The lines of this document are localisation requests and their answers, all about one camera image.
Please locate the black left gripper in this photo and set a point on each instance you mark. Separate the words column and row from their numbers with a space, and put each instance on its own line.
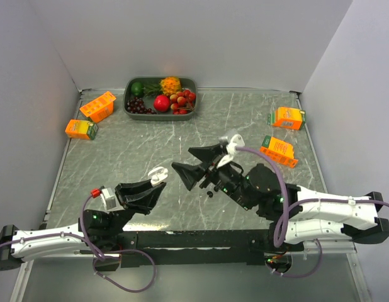
column 142, row 202

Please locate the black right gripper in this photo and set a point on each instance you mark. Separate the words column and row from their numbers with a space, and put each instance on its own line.
column 189, row 174

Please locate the white earbud charging case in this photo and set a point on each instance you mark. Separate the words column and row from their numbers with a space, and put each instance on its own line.
column 158, row 175

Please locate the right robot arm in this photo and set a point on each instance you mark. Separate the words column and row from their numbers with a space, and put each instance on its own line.
column 297, row 214

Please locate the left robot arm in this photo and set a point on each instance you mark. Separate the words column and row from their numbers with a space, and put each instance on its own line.
column 19, row 246

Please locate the red lychee bunch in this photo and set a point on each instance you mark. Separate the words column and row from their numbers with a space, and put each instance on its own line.
column 183, row 102

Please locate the red apple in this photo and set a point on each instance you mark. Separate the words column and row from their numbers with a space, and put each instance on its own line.
column 162, row 103

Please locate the grey-green fruit tray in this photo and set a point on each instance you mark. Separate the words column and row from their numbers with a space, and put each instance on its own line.
column 186, row 83

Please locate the orange green box left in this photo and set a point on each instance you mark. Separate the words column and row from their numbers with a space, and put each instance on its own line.
column 81, row 129

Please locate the dark grape bunch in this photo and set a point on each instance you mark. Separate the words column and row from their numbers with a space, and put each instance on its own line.
column 135, row 105

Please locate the green leafy sprig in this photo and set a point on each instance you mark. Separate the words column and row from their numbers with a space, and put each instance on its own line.
column 152, row 89

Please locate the orange box back left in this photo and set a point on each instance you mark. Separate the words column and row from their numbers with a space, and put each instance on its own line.
column 99, row 108

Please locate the green lime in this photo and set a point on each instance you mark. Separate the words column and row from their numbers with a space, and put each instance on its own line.
column 137, row 89

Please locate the orange box back right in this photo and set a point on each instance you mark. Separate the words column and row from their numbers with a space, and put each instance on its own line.
column 289, row 118

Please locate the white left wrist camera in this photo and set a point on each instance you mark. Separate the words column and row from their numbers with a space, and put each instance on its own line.
column 107, row 197

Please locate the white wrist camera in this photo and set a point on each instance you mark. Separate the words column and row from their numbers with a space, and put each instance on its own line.
column 107, row 197
column 229, row 142

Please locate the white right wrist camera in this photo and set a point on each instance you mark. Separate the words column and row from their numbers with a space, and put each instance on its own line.
column 229, row 142

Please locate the aluminium frame rail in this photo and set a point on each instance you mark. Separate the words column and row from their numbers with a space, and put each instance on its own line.
column 330, row 247

